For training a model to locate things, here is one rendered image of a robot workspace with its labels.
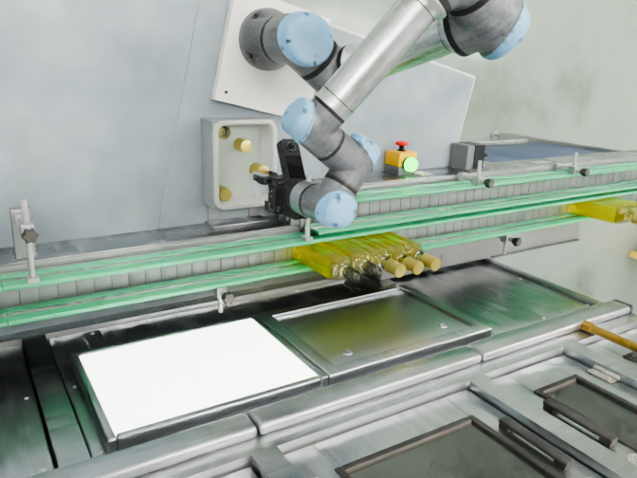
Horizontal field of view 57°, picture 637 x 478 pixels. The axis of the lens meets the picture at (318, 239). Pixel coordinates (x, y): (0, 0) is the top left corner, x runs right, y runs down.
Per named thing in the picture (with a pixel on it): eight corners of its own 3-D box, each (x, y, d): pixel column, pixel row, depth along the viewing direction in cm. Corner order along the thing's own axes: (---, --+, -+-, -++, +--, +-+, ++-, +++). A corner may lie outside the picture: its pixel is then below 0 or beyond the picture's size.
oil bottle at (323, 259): (291, 258, 158) (335, 284, 141) (292, 238, 157) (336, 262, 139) (309, 255, 161) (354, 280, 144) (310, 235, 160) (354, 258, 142)
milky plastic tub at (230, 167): (203, 204, 154) (215, 211, 147) (200, 117, 148) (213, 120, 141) (262, 197, 163) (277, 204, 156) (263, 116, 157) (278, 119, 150)
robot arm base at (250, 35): (242, 2, 143) (260, -1, 135) (295, 14, 151) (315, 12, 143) (235, 65, 147) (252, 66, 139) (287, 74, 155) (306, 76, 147)
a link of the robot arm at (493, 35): (304, 45, 146) (506, -51, 107) (343, 82, 155) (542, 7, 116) (290, 82, 141) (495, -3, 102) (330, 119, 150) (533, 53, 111)
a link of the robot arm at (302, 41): (280, 1, 138) (309, -3, 127) (318, 39, 146) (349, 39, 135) (252, 43, 137) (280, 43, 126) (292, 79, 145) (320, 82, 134)
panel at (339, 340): (70, 365, 124) (108, 456, 96) (69, 353, 123) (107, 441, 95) (401, 291, 170) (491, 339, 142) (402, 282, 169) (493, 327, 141)
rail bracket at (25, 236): (11, 258, 130) (23, 292, 112) (1, 184, 125) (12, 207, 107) (34, 255, 133) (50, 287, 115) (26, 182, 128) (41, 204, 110)
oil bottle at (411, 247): (361, 246, 170) (409, 268, 153) (362, 228, 169) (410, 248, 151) (376, 243, 173) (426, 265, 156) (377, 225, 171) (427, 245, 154)
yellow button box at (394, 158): (383, 172, 184) (398, 175, 178) (384, 148, 182) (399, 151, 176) (400, 170, 187) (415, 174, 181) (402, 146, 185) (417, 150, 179)
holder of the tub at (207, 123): (203, 222, 156) (214, 229, 150) (200, 118, 148) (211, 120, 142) (261, 215, 165) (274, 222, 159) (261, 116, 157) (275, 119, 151)
